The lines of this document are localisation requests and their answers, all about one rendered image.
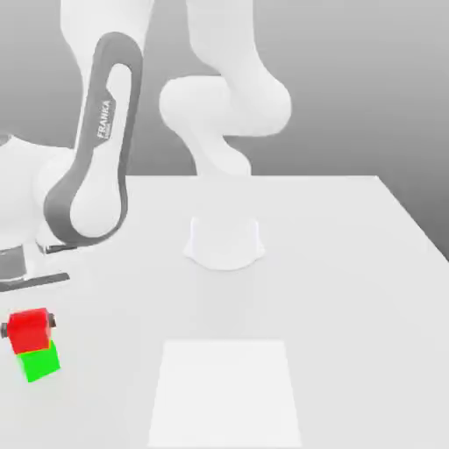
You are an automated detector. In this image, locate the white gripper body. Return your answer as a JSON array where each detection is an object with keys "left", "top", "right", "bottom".
[{"left": 0, "top": 271, "right": 71, "bottom": 295}]

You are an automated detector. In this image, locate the small red cube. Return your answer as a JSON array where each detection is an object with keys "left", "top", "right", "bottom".
[{"left": 6, "top": 307, "right": 53, "bottom": 356}]

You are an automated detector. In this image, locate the small green cube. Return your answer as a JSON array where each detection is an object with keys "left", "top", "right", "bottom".
[{"left": 16, "top": 339, "right": 61, "bottom": 384}]

